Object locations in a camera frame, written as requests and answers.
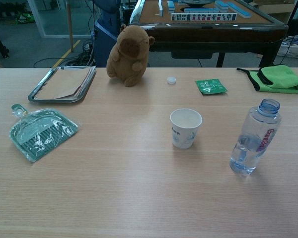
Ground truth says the green dustpan in plastic wrap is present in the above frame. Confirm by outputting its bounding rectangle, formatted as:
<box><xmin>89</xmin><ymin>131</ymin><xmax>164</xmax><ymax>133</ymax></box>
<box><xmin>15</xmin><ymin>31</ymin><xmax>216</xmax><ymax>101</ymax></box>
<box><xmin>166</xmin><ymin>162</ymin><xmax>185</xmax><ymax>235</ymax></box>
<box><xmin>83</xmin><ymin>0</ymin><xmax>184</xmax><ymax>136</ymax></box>
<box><xmin>9</xmin><ymin>104</ymin><xmax>80</xmax><ymax>163</ymax></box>

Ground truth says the transparent plastic water bottle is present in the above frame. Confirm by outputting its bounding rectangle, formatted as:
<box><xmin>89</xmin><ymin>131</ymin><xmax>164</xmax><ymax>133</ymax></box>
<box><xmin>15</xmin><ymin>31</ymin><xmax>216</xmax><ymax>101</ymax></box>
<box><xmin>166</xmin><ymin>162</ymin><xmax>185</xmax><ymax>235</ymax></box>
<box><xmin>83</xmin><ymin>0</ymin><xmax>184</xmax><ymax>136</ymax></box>
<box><xmin>229</xmin><ymin>98</ymin><xmax>282</xmax><ymax>176</ymax></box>

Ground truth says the white plastic basket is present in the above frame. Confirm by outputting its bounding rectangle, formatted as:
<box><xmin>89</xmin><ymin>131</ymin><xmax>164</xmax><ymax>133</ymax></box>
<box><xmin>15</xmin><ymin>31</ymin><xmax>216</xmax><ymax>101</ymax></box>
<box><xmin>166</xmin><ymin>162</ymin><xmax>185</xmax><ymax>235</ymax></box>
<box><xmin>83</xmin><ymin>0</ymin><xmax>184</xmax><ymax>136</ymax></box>
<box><xmin>279</xmin><ymin>37</ymin><xmax>298</xmax><ymax>59</ymax></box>

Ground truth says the white mahjong tile row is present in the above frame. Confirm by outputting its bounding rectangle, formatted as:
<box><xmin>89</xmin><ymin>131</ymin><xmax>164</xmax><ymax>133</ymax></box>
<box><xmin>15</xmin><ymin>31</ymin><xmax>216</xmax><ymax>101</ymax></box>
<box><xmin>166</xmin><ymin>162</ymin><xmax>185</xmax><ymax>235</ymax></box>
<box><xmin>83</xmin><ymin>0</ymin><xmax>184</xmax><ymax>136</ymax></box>
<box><xmin>171</xmin><ymin>12</ymin><xmax>238</xmax><ymax>22</ymax></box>

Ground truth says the brown spiral notebook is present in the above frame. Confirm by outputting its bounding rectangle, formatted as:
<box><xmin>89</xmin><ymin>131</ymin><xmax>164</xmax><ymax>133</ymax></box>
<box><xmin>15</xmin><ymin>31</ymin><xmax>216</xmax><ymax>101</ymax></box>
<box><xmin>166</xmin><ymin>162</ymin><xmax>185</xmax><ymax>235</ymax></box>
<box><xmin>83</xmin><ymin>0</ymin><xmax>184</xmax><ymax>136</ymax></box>
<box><xmin>33</xmin><ymin>66</ymin><xmax>96</xmax><ymax>100</ymax></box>

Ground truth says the black floor cable bundle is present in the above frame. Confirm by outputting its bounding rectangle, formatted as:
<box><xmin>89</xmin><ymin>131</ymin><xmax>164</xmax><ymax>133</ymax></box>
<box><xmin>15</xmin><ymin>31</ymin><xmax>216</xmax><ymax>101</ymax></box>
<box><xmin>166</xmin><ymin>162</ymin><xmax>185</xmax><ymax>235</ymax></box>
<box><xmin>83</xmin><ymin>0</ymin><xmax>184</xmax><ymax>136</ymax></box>
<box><xmin>34</xmin><ymin>39</ymin><xmax>95</xmax><ymax>68</ymax></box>

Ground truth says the green sachet packet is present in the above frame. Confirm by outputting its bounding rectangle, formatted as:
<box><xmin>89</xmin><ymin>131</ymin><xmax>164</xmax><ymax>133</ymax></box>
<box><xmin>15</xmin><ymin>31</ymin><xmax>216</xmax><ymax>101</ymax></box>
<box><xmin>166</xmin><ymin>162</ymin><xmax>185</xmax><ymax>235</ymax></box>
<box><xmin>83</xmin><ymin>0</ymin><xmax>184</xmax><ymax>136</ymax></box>
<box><xmin>195</xmin><ymin>78</ymin><xmax>228</xmax><ymax>95</ymax></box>

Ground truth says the blue mahjong tile row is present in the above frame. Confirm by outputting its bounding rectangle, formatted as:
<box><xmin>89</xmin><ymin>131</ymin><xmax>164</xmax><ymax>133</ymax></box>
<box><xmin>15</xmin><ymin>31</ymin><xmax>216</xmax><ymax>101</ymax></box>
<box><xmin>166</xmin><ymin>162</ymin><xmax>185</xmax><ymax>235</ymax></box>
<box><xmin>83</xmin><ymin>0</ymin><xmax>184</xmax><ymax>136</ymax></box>
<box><xmin>184</xmin><ymin>7</ymin><xmax>221</xmax><ymax>13</ymax></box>

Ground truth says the white paper cup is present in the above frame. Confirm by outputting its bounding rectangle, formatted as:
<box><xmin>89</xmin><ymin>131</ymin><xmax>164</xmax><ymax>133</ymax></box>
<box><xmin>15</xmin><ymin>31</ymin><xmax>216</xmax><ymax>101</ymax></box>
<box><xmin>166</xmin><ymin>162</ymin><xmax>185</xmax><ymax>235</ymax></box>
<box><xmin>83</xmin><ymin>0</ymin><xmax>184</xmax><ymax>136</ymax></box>
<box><xmin>169</xmin><ymin>108</ymin><xmax>203</xmax><ymax>150</ymax></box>

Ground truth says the dark wooden mahjong table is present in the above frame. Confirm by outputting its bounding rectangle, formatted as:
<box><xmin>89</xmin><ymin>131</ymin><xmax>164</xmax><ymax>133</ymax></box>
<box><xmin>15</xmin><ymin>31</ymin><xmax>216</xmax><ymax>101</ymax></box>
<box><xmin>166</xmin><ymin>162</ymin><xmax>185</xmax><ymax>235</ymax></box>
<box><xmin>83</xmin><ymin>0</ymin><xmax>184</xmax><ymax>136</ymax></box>
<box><xmin>130</xmin><ymin>0</ymin><xmax>289</xmax><ymax>68</ymax></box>

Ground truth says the blue machine base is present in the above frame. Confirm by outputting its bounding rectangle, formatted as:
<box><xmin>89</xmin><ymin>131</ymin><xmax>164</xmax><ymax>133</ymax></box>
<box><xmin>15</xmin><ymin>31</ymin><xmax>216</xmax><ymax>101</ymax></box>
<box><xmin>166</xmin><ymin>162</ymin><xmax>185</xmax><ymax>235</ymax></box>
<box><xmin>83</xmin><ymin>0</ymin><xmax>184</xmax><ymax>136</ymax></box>
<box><xmin>93</xmin><ymin>0</ymin><xmax>122</xmax><ymax>68</ymax></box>

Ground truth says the cardboard box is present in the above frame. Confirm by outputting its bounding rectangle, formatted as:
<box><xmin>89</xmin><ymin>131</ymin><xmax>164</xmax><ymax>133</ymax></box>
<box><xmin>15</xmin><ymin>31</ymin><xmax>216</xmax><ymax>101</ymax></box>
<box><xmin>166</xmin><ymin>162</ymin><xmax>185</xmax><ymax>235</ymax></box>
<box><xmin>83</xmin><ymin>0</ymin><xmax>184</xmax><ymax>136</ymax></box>
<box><xmin>253</xmin><ymin>0</ymin><xmax>296</xmax><ymax>14</ymax></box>

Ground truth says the brown capybara plush toy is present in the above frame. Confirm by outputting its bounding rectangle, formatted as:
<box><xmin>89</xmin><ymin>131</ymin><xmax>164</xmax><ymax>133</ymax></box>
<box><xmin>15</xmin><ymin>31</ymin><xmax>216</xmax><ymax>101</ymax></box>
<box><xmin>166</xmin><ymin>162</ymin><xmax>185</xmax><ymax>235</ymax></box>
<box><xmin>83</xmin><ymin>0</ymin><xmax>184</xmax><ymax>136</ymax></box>
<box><xmin>106</xmin><ymin>24</ymin><xmax>156</xmax><ymax>87</ymax></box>

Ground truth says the grey metal tray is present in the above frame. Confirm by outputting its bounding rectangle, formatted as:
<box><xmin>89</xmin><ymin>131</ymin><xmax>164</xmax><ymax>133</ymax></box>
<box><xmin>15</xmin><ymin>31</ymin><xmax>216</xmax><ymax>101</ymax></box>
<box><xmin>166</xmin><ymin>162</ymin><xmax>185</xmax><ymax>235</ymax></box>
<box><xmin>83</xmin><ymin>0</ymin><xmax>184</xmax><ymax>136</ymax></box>
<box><xmin>27</xmin><ymin>65</ymin><xmax>97</xmax><ymax>104</ymax></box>

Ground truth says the green microfibre cloth black trim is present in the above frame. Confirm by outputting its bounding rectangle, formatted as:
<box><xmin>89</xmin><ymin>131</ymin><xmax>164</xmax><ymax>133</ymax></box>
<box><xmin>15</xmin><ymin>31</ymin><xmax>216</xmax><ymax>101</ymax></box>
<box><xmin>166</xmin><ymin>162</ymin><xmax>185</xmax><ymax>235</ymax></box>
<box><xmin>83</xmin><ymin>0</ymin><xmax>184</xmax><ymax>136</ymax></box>
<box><xmin>236</xmin><ymin>64</ymin><xmax>298</xmax><ymax>95</ymax></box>

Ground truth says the wooden pole frame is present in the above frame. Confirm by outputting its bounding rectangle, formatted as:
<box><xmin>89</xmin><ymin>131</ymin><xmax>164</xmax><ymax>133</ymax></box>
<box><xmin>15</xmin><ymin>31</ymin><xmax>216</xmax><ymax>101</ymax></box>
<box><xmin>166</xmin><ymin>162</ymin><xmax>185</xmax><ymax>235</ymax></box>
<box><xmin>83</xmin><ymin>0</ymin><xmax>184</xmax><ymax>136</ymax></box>
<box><xmin>66</xmin><ymin>0</ymin><xmax>74</xmax><ymax>53</ymax></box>

